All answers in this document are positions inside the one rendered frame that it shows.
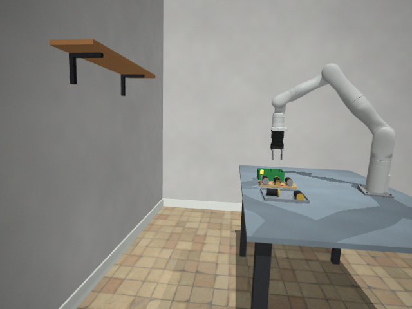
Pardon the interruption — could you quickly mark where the green open box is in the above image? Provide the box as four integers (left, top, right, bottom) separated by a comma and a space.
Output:
257, 168, 285, 182

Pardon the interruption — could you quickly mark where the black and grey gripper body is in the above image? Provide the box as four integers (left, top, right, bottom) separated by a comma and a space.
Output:
270, 122, 287, 149

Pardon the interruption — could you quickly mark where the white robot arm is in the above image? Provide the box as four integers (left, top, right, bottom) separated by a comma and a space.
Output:
272, 64, 396, 194

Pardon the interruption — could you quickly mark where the tan battery holder board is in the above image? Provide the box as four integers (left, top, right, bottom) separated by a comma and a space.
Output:
258, 170, 297, 189

